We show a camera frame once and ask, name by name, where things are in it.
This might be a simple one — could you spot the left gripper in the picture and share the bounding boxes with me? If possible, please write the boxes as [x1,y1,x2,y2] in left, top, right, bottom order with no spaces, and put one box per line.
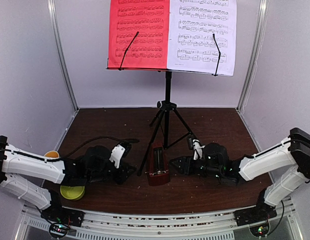
[86,159,137,185]

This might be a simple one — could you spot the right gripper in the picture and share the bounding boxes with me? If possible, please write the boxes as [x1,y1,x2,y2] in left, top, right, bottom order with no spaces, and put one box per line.
[170,156,223,179]

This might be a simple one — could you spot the wooden metronome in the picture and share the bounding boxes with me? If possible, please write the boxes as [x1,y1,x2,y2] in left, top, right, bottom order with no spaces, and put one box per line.
[146,141,170,187]

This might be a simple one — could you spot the black music stand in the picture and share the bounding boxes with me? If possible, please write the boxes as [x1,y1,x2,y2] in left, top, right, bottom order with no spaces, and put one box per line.
[106,29,227,177]

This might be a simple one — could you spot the white sheet music page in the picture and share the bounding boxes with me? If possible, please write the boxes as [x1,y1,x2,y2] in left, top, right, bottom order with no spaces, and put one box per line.
[167,0,237,77]

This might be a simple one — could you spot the red sheet music page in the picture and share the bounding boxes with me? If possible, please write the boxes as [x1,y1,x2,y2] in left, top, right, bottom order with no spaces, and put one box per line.
[107,0,170,70]

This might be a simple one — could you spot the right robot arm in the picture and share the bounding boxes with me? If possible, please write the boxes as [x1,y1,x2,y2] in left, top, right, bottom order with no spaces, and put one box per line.
[169,127,310,221]

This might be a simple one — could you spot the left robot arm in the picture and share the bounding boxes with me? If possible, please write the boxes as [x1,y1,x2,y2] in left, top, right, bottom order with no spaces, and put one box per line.
[0,135,139,222]

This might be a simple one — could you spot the green bowl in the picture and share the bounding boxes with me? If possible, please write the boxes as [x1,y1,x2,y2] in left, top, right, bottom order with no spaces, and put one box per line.
[59,185,86,201]

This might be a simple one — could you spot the patterned mug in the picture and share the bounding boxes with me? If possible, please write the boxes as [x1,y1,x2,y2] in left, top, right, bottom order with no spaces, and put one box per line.
[44,150,60,159]

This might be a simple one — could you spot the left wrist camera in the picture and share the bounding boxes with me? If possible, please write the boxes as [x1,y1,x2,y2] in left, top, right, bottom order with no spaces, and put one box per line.
[109,141,132,169]

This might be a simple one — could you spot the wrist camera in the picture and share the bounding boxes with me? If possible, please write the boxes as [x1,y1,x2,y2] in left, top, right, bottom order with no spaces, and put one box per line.
[186,135,205,161]
[109,141,132,169]

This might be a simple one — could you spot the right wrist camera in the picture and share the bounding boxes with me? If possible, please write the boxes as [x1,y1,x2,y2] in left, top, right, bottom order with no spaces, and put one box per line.
[186,135,205,161]

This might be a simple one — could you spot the front aluminium rail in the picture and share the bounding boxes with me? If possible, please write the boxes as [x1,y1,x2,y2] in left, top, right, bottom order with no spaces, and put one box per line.
[16,197,303,240]

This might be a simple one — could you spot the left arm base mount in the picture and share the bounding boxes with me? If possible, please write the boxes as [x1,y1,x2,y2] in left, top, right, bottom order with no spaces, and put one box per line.
[37,190,85,240]

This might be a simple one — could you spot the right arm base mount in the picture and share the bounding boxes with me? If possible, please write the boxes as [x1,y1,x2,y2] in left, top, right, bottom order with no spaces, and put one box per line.
[233,189,277,238]

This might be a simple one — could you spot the right aluminium frame post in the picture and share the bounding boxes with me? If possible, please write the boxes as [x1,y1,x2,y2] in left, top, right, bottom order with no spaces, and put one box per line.
[237,0,269,115]

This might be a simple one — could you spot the aluminium frame post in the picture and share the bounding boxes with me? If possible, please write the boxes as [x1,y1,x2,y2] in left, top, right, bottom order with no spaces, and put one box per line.
[237,0,269,115]
[47,0,79,112]

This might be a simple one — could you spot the left aluminium frame post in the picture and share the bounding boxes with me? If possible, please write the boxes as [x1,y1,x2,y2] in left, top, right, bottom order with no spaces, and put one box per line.
[47,0,79,112]

